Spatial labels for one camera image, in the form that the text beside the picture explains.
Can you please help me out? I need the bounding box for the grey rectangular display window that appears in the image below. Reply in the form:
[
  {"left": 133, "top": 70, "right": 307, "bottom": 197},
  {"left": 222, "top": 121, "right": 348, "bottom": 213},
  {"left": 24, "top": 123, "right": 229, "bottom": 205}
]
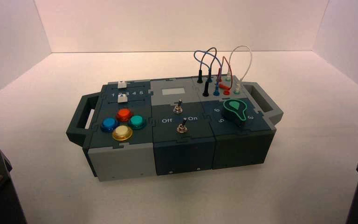
[{"left": 161, "top": 88, "right": 186, "bottom": 96}]

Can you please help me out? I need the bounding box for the dark modular task box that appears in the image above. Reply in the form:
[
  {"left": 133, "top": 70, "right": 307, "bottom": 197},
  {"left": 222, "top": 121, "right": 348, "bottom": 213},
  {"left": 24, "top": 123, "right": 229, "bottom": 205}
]
[{"left": 66, "top": 75, "right": 284, "bottom": 182}]

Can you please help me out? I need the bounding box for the green round push button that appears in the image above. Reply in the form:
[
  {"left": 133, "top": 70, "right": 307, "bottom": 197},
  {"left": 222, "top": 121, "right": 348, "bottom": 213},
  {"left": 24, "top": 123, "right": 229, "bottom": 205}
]
[{"left": 128, "top": 115, "right": 146, "bottom": 130}]

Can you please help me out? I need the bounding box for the red round push button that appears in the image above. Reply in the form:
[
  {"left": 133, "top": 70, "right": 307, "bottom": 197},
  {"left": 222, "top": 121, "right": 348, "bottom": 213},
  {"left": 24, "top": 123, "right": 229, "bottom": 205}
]
[{"left": 116, "top": 108, "right": 134, "bottom": 122}]

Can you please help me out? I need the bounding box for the black green-outlined rotary knob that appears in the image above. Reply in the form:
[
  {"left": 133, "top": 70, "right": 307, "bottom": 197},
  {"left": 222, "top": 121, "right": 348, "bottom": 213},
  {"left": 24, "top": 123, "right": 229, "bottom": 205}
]
[{"left": 221, "top": 98, "right": 248, "bottom": 128}]

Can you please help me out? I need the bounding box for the yellow round push button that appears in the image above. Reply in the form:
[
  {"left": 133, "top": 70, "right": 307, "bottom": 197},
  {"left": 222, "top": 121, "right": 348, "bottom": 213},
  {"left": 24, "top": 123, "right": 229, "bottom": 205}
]
[{"left": 112, "top": 125, "right": 134, "bottom": 141}]

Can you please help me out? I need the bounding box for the blue round push button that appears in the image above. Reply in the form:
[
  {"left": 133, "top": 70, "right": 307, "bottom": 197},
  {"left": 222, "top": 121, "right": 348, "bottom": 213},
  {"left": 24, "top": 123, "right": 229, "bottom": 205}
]
[{"left": 100, "top": 117, "right": 119, "bottom": 133}]

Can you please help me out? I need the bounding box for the black jumper cable with plugs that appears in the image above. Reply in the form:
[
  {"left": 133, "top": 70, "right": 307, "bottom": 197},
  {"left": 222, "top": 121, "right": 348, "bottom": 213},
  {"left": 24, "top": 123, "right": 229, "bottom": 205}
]
[{"left": 196, "top": 47, "right": 218, "bottom": 97}]

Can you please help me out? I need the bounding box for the blue jumper cable with plugs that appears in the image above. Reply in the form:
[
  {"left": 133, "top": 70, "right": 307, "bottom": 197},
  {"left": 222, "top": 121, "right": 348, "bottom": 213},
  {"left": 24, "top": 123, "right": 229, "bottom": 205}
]
[{"left": 193, "top": 50, "right": 222, "bottom": 97}]

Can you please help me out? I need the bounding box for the red jumper cable with plugs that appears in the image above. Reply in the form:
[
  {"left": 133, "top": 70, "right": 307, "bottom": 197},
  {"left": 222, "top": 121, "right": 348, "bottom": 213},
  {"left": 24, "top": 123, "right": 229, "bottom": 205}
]
[{"left": 216, "top": 56, "right": 234, "bottom": 96}]

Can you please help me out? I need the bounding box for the white jumper cable with plugs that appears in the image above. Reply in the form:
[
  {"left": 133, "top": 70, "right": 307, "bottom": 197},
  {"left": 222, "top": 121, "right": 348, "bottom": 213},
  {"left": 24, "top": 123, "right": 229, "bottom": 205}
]
[{"left": 225, "top": 45, "right": 253, "bottom": 95}]

